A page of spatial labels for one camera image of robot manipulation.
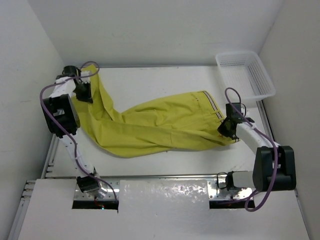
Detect yellow trousers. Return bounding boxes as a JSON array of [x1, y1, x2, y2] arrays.
[[72, 64, 235, 158]]

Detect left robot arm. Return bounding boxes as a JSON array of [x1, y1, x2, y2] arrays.
[[39, 65, 102, 198]]

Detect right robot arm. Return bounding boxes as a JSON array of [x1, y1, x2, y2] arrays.
[[218, 102, 297, 193]]

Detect white plastic basket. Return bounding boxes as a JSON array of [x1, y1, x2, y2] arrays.
[[215, 50, 276, 102]]

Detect white front cover panel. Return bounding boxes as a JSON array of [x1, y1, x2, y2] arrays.
[[19, 179, 308, 240]]

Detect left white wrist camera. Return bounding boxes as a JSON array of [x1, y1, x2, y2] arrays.
[[80, 70, 92, 84]]

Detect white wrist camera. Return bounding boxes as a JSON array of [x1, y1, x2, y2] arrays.
[[80, 70, 92, 84], [241, 107, 251, 118]]

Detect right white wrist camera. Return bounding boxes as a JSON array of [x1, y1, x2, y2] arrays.
[[241, 107, 251, 118]]

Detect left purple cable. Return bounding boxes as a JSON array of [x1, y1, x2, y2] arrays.
[[39, 61, 118, 203]]

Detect aluminium table frame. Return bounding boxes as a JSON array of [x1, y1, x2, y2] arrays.
[[7, 65, 308, 240]]

